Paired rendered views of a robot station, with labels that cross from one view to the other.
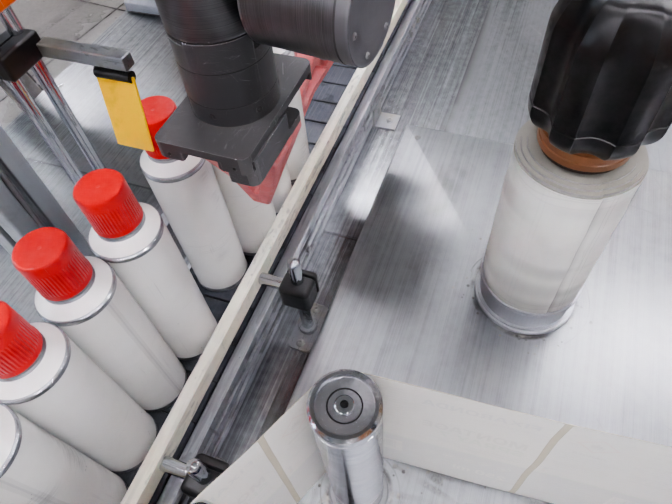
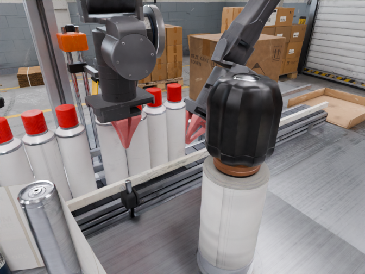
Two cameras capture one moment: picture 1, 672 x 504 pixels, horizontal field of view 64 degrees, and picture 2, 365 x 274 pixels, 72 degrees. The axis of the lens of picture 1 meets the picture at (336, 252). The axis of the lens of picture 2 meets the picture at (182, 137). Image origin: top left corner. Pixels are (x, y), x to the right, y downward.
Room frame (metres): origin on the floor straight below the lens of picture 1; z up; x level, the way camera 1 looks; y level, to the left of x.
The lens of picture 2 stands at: (-0.02, -0.24, 1.25)
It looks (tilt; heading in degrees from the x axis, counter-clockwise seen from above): 29 degrees down; 29
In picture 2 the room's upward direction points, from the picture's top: straight up
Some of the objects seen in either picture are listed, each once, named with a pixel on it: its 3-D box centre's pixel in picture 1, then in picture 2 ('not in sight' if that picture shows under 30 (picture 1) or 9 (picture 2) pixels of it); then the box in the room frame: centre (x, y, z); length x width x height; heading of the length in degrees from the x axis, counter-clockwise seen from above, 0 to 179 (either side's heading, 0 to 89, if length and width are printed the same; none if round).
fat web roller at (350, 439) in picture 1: (353, 457); (56, 248); (0.09, 0.01, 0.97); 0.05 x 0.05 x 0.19
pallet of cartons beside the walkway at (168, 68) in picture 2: not in sight; (144, 54); (3.49, 2.42, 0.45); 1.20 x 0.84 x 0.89; 59
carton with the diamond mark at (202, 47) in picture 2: not in sight; (233, 69); (1.04, 0.10, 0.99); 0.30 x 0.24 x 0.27; 150
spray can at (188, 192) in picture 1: (193, 204); (112, 143); (0.32, 0.12, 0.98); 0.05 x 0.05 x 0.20
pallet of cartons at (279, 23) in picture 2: not in sight; (260, 44); (4.59, 0.79, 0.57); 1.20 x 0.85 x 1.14; 150
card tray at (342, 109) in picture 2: not in sight; (334, 105); (1.20, -0.32, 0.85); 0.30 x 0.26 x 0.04; 154
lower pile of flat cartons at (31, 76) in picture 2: not in sight; (40, 75); (2.59, 4.00, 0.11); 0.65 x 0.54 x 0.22; 145
